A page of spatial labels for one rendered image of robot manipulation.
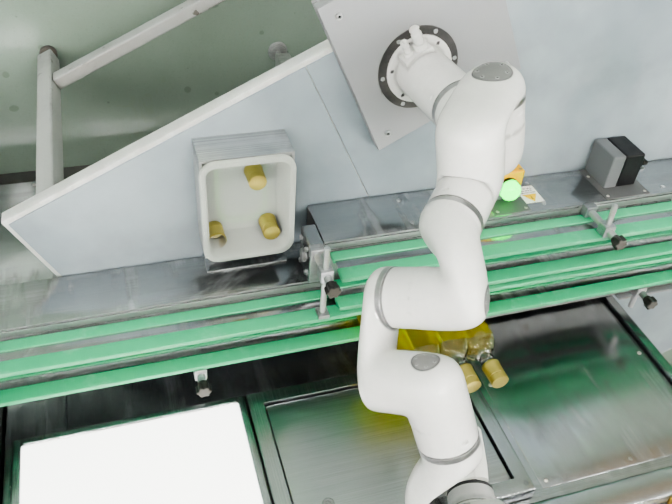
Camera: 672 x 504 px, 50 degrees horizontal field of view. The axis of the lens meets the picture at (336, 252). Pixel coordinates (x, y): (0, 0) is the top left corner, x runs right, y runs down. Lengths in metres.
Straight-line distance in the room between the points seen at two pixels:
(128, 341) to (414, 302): 0.61
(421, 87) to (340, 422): 0.65
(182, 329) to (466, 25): 0.75
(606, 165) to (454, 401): 0.87
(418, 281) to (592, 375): 0.83
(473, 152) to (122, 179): 0.67
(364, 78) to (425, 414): 0.63
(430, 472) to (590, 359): 0.80
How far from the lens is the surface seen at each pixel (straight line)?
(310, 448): 1.39
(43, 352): 1.38
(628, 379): 1.72
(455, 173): 0.99
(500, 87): 1.04
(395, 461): 1.39
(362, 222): 1.42
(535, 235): 1.51
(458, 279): 0.89
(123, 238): 1.44
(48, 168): 1.55
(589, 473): 1.53
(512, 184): 1.51
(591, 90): 1.61
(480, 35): 1.38
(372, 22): 1.27
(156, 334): 1.36
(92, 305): 1.41
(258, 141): 1.31
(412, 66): 1.27
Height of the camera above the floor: 1.87
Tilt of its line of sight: 46 degrees down
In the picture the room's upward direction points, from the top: 155 degrees clockwise
